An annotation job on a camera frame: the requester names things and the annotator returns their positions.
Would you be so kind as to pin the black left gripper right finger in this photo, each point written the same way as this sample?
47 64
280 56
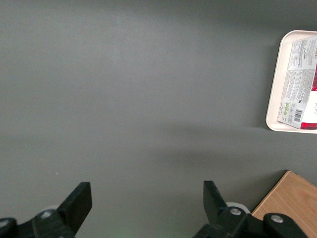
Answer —
230 225

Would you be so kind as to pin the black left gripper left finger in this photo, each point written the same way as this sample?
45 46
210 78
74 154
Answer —
64 220

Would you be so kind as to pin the red tartan cookie box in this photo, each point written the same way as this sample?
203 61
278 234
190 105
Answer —
299 81

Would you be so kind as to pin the cream rectangular tray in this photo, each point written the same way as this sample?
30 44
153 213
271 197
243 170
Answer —
275 99

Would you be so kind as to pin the wooden drawer cabinet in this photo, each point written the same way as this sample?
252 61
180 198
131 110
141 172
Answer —
292 198

